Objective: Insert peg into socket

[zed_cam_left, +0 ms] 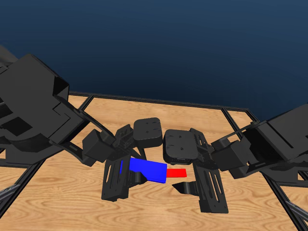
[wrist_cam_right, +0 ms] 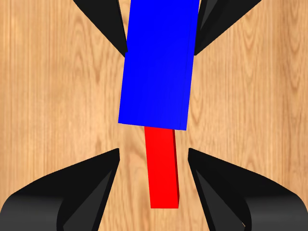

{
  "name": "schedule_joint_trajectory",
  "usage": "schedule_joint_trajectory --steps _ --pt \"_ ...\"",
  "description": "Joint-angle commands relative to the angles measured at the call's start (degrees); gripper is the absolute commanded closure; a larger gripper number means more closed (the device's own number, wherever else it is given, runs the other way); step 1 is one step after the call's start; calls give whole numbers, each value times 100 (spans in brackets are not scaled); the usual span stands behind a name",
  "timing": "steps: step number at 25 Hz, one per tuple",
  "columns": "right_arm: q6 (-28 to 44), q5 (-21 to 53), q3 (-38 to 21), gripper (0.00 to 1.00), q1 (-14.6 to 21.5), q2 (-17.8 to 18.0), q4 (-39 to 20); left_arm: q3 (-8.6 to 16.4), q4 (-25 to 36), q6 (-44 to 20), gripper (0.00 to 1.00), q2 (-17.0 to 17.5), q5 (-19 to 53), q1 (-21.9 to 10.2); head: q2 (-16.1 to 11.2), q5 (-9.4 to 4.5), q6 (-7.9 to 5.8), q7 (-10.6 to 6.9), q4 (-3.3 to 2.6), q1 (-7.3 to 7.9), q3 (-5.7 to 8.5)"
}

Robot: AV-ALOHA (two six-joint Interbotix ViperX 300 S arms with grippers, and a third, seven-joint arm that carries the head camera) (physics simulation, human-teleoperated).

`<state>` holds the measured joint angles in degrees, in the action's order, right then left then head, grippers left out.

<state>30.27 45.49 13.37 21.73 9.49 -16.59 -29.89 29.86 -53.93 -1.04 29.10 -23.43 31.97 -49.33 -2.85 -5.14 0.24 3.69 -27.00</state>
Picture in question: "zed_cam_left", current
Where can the blue hollow socket block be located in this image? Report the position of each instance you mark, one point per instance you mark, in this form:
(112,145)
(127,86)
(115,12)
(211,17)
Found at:
(149,170)

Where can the thin red peg bar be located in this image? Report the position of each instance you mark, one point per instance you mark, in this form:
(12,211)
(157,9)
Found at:
(176,173)

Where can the black table frame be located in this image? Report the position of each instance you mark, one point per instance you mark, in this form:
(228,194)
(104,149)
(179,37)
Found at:
(156,99)

